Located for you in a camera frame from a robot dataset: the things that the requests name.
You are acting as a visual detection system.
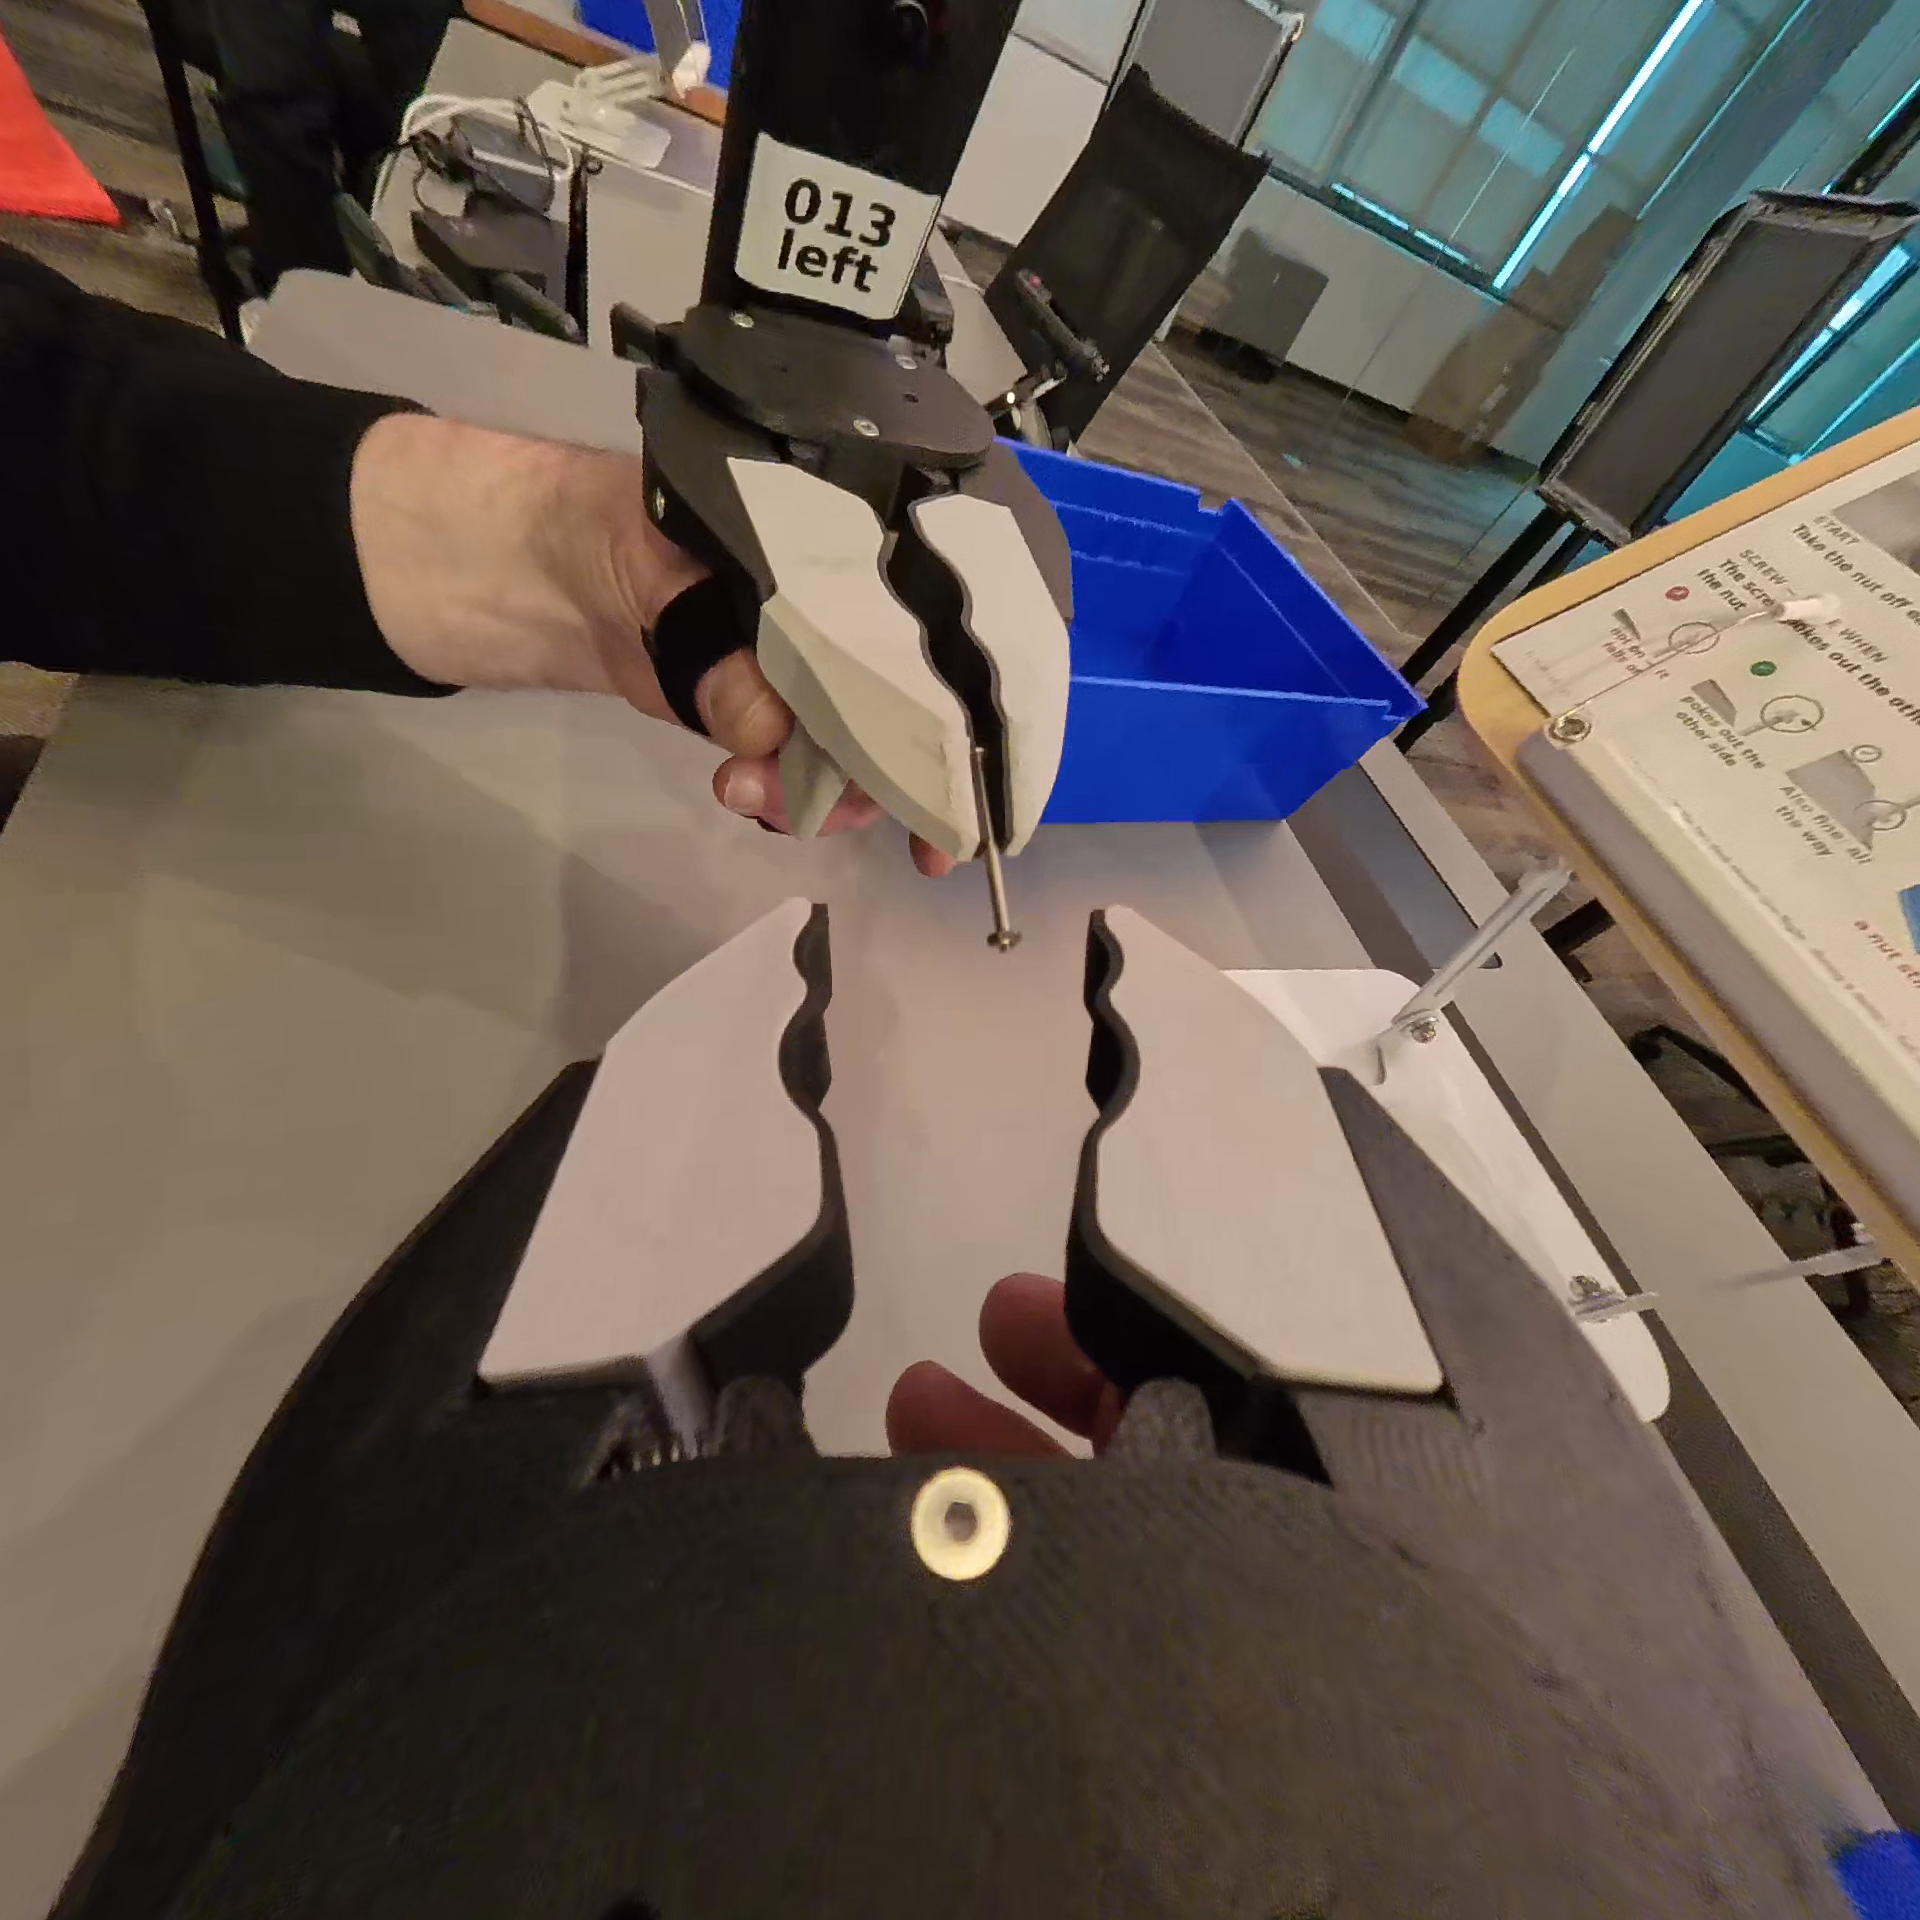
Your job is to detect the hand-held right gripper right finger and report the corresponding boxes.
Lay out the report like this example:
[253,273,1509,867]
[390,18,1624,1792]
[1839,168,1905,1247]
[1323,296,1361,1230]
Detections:
[1064,909,1449,1402]

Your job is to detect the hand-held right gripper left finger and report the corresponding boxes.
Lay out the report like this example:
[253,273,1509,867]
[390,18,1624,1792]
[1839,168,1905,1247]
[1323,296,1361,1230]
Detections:
[479,901,858,1390]

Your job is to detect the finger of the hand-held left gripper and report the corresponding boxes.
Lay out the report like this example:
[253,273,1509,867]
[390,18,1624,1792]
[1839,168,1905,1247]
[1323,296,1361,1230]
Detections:
[904,493,1077,861]
[728,455,982,854]

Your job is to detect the blue plastic bin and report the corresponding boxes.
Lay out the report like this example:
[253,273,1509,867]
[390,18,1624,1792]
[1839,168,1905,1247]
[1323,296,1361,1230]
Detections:
[991,435,1432,829]

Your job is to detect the long metal screw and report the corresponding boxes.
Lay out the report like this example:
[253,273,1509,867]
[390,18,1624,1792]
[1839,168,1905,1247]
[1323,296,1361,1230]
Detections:
[968,745,1026,955]

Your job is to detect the person's right hand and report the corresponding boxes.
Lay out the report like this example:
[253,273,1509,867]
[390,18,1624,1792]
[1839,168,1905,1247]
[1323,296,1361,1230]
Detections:
[885,1271,1129,1462]

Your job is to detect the person's left hand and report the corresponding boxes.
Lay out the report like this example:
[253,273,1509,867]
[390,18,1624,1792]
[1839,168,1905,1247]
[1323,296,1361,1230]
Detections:
[352,413,962,881]

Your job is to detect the clear acrylic board stand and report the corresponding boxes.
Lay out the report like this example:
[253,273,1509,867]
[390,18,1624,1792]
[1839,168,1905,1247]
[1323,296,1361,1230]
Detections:
[1368,857,1920,1329]

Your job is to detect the small blue bin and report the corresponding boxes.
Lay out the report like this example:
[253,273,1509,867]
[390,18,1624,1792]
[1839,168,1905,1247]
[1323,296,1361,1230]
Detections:
[577,0,746,90]

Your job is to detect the black mesh office chair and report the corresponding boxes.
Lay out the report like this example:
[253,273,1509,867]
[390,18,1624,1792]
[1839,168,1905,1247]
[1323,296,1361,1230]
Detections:
[984,67,1278,453]

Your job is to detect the dark grey storage box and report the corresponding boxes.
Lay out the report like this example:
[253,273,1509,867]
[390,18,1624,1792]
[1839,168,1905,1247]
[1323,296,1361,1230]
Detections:
[1200,224,1334,367]

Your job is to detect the silver framed panel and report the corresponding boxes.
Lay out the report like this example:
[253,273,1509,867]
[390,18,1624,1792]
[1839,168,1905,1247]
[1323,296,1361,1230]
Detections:
[1118,0,1309,144]

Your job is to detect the cardboard box stack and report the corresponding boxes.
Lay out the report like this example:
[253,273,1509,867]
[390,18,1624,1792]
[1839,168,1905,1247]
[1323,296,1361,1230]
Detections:
[1417,210,1638,467]

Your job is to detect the wooden instruction board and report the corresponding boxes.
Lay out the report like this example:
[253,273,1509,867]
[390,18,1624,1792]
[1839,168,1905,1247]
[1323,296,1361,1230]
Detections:
[1456,406,1920,1291]

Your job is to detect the black framed panel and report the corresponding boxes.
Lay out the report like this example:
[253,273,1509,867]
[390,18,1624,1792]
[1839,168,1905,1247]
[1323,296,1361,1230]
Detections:
[1394,193,1920,753]

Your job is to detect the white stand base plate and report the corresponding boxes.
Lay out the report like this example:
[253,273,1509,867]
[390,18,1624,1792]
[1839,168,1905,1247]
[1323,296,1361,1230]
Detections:
[1224,968,1673,1426]

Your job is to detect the black camera on white mount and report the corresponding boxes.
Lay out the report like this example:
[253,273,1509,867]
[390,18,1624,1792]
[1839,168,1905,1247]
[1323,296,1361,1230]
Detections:
[984,269,1114,445]

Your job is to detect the white charger with cable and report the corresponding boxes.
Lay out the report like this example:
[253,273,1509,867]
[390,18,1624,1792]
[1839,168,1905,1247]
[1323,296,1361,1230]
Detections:
[398,83,678,175]

